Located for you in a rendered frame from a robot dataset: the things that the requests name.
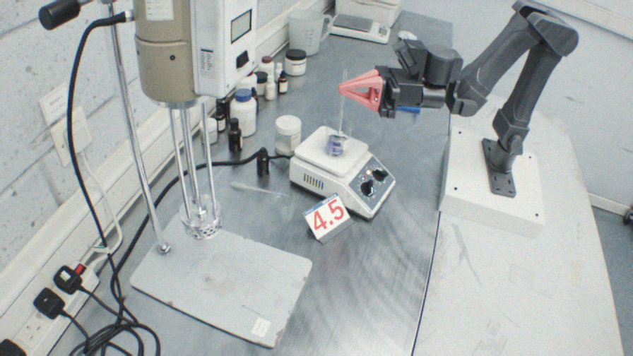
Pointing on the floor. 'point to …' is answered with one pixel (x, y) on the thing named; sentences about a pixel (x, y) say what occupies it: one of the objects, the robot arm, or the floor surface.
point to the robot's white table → (522, 268)
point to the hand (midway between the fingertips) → (342, 89)
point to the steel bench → (297, 343)
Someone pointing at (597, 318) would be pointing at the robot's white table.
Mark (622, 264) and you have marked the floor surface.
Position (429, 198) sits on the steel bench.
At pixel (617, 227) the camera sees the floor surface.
